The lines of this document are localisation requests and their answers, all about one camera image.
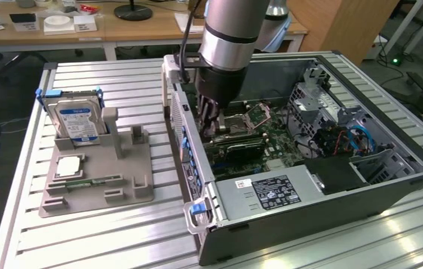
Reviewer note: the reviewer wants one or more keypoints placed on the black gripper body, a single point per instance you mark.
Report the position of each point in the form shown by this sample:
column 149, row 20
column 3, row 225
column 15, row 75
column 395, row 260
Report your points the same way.
column 220, row 84

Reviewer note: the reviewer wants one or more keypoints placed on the graphics card with black fan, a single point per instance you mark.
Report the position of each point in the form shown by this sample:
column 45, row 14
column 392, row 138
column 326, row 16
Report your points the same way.
column 244, row 152

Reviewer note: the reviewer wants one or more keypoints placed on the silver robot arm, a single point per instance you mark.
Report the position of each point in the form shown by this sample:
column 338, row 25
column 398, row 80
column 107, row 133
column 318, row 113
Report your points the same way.
column 233, row 28

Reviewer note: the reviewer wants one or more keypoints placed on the CPU socket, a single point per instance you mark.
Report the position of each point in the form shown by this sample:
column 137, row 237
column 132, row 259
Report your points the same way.
column 243, row 124

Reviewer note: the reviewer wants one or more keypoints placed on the RAM stick with white label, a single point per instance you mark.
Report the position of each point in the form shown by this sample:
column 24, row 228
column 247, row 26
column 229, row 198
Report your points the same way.
column 240, row 136

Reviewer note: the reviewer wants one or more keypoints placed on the metal socket cover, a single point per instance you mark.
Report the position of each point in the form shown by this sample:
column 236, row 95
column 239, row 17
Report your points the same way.
column 259, row 113

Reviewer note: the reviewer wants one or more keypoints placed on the green motherboard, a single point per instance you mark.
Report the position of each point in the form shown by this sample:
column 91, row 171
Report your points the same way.
column 282, row 151

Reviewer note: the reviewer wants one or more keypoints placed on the white paper stack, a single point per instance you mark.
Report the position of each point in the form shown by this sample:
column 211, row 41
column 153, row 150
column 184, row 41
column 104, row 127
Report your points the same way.
column 196, row 26

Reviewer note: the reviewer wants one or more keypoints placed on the metal drive cage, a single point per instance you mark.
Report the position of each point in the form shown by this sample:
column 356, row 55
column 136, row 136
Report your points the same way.
column 308, row 112

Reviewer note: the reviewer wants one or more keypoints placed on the grey parts rack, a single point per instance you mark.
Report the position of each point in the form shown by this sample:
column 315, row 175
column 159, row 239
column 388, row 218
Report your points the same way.
column 128, row 168

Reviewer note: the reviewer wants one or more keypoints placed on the grey power supply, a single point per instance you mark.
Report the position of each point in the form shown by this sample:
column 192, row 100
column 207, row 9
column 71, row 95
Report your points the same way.
column 240, row 199

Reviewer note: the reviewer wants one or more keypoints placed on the wooden desk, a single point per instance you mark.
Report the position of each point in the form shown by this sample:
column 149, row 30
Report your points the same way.
column 140, row 30

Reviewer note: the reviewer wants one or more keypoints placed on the blue case latch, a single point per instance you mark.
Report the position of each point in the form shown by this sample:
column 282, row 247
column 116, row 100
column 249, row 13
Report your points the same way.
column 197, row 210

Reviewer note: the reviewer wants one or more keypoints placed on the hard disk in blue caddy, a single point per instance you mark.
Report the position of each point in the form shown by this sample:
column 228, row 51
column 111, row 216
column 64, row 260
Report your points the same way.
column 77, row 120

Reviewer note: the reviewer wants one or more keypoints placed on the black round lamp base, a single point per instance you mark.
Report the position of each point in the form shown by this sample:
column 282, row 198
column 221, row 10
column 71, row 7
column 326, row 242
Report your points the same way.
column 133, row 12

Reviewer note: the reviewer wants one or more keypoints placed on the green RAM stick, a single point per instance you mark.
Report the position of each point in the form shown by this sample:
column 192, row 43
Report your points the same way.
column 95, row 181

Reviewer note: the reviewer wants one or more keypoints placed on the silver CPU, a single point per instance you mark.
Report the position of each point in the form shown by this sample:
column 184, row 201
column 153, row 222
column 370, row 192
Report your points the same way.
column 69, row 167

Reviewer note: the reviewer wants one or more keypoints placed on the plain white box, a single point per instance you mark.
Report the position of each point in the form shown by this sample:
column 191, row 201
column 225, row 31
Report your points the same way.
column 84, row 23

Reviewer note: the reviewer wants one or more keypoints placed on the wooden cabinet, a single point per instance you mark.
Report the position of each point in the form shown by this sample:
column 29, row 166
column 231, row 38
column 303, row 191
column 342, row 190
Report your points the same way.
column 360, row 28

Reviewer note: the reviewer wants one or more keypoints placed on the black open PC case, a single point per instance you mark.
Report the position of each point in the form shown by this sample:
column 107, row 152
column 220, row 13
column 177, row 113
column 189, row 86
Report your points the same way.
column 308, row 224

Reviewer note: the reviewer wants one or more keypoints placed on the red packet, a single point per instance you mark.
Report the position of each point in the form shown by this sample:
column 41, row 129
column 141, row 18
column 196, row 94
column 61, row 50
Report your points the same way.
column 87, row 9

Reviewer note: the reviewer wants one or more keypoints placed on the metal disk bay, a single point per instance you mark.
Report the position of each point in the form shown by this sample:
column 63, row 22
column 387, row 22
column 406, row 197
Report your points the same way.
column 379, row 168

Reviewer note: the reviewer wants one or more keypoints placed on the device with green light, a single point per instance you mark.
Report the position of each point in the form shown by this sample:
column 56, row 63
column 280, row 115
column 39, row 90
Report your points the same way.
column 395, row 61

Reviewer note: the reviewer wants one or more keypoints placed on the white round holder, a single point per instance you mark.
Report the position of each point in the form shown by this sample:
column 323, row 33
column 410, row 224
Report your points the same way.
column 59, row 25

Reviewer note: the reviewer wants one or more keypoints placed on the white box with black top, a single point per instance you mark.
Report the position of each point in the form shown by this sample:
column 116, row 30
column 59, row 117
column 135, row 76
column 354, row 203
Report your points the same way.
column 24, row 23

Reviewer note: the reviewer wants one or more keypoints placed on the grey cup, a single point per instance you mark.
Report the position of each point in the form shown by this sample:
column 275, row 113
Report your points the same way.
column 25, row 3

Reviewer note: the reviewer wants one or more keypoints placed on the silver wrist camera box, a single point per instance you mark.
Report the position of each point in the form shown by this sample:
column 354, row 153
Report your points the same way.
column 173, row 70

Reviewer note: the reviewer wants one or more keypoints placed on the white table frame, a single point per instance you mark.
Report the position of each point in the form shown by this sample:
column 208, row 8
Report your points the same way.
column 410, row 25

